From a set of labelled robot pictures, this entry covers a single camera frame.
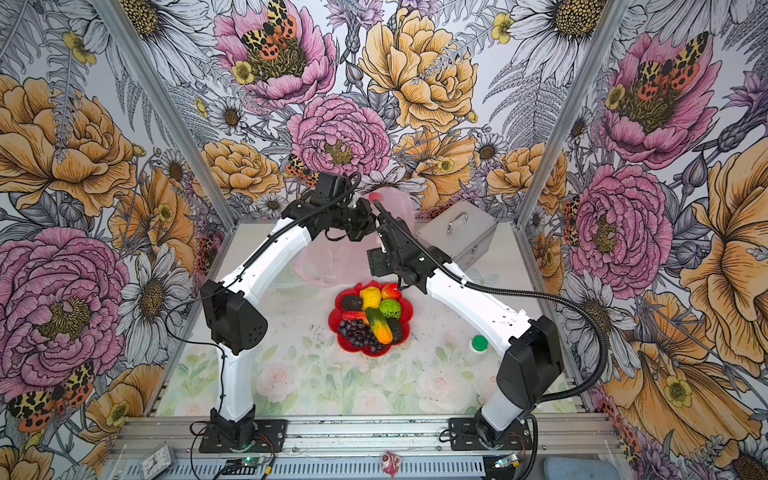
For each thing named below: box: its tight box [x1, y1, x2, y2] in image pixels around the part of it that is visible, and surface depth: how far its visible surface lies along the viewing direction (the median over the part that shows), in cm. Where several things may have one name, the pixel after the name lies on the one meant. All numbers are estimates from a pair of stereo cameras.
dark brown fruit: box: [386, 318, 403, 343], surface depth 87 cm
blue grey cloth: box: [543, 456, 621, 480], surface depth 69 cm
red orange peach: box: [381, 283, 400, 300], surface depth 96 cm
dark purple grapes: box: [338, 318, 385, 353], surface depth 88 cm
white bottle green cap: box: [463, 334, 489, 365], surface depth 82 cm
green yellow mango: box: [365, 307, 393, 345], surface depth 85 cm
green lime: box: [379, 299, 401, 318], surface depth 93 cm
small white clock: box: [139, 440, 177, 480], surface depth 71 cm
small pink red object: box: [382, 451, 401, 478], surface depth 69 cm
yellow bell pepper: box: [360, 286, 382, 311], surface depth 94 cm
